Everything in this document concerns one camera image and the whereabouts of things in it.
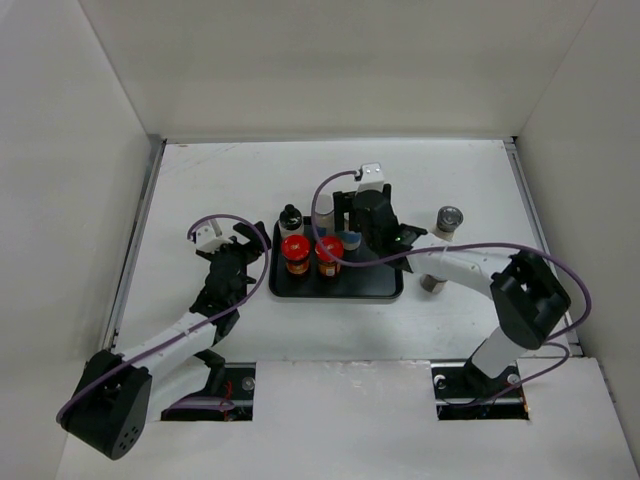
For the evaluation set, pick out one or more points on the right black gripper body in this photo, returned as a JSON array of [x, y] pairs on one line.
[[344, 204]]

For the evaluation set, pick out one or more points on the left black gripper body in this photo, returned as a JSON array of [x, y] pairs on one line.
[[244, 253]]

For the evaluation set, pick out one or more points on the silver-lid bead jar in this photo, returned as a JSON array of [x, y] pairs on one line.
[[350, 240], [324, 215]]

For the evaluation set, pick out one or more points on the red-lid chili sauce jar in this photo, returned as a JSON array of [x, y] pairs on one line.
[[327, 252], [296, 251]]

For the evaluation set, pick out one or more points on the black-cap clear bottle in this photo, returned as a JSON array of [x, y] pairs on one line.
[[290, 221]]

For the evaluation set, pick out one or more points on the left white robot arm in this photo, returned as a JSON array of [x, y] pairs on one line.
[[119, 393]]

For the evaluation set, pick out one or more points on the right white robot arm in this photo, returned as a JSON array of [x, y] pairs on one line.
[[528, 298]]

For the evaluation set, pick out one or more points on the black rectangular tray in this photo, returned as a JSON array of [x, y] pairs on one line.
[[378, 282]]

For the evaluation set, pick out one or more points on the silver-cap seasoning bottle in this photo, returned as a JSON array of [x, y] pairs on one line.
[[449, 219]]

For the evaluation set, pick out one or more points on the red-white label lid jar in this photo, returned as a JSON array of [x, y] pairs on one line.
[[432, 284]]

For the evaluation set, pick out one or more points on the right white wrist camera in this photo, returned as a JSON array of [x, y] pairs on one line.
[[370, 177]]

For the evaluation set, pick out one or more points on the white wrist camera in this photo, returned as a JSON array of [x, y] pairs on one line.
[[208, 237], [370, 177]]

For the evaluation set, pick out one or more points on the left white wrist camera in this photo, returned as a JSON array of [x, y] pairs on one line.
[[208, 237]]

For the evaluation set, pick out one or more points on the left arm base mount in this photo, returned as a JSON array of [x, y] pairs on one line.
[[218, 391]]

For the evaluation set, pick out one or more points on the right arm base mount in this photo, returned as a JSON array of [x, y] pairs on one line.
[[463, 393]]

